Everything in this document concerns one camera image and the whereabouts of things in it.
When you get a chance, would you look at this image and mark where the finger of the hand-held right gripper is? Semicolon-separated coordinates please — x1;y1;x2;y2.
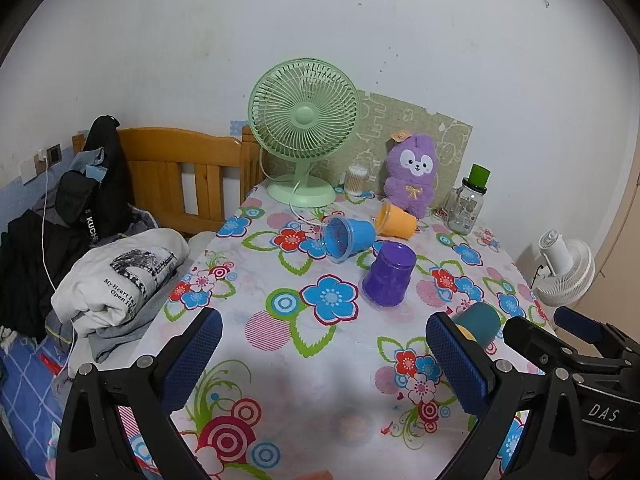
502;316;629;382
554;306;640;361

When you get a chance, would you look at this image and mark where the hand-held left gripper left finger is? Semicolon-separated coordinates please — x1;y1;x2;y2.
57;307;224;480

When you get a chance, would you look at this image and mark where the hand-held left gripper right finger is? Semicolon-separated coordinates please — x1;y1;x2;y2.
425;311;585;480

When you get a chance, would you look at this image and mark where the teal cup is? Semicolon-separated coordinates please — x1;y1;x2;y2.
452;302;502;348

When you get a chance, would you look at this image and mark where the purple cup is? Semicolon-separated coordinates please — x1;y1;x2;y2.
362;241;417;309

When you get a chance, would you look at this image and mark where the orange cup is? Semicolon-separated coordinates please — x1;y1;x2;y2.
375;200;417;240

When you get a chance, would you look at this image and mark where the blue cup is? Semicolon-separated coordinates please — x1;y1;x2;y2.
320;215;377;263

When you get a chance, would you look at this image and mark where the white clip fan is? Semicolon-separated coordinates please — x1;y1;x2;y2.
530;230;596;308

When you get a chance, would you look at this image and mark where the grey folded clothing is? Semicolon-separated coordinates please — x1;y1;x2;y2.
45;280;176;363

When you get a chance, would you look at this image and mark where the floral tablecloth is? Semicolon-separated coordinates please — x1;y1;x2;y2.
125;185;556;480

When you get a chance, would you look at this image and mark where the folded white printed shirt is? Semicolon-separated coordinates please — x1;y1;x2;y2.
51;228;190;338

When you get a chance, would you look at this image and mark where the glass bottle with green lid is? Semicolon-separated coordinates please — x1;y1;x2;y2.
441;163;491;234

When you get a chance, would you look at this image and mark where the blue checked bedsheet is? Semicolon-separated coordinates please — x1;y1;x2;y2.
0;335;76;480

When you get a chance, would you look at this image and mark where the black clothing heap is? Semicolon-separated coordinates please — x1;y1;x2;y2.
0;210;96;341

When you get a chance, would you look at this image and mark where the purple plush toy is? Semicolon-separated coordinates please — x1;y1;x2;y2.
382;132;441;219

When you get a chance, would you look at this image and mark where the black hanging bag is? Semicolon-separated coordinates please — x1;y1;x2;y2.
55;115;133;241

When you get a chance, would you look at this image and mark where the wooden bed headboard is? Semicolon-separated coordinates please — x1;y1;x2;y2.
72;126;266;236

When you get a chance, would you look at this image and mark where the cotton swab jar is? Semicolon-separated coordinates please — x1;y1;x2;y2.
346;165;368;196

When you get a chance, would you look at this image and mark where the patterned foam mat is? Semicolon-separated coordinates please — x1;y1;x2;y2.
320;90;475;211

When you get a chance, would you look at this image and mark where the green desk fan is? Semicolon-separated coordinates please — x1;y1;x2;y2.
247;58;362;209

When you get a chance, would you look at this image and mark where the white fan cord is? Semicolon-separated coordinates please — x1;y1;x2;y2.
289;180;326;228

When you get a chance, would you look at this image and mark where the white charging cable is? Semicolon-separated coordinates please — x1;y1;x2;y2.
39;157;79;376

